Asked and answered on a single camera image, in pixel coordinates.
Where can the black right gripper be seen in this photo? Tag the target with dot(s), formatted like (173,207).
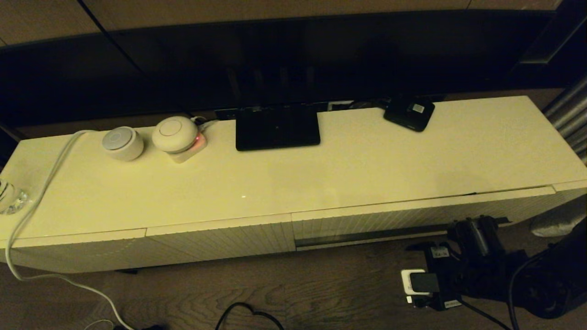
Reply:
(447,279)

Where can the white ribbed drawer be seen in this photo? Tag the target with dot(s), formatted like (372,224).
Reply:
(367,224)

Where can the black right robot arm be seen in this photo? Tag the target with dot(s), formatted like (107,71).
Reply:
(541,284)

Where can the white TV cabinet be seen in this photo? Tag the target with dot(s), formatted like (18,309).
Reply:
(275,183)

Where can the narrow white ribbed door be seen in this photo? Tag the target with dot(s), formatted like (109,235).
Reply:
(571,195)

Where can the black set-top box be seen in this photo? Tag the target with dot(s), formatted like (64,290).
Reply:
(406,115)

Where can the grey curtain folds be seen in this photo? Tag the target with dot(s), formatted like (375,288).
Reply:
(568,114)

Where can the white ribbed cabinet door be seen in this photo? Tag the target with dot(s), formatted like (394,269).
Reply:
(220,240)

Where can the black flat television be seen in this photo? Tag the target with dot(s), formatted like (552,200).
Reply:
(275,59)

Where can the white power strip red light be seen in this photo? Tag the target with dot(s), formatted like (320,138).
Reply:
(196,147)

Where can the white domed round device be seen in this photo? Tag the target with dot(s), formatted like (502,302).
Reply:
(174,134)

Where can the white round speaker grey top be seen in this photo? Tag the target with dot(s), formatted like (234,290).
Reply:
(122,145)

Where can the white plain cabinet panel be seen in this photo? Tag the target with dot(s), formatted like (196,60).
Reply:
(69,254)

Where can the clear glass object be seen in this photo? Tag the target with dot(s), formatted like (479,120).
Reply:
(11,199)

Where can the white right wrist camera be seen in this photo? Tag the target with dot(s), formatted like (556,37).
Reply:
(410,282)

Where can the black television base plate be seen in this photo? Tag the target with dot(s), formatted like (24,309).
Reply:
(275,130)

